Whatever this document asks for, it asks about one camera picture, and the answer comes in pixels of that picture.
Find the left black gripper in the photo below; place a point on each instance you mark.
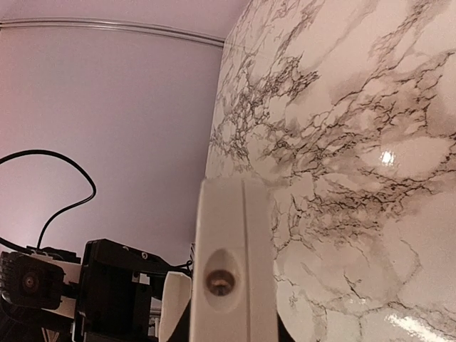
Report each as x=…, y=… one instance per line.
x=116, y=286

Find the white remote control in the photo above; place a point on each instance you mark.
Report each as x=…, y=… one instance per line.
x=233, y=286

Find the white battery cover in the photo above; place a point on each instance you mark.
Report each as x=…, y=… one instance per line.
x=175, y=298

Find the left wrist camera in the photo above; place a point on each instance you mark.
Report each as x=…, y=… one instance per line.
x=40, y=281

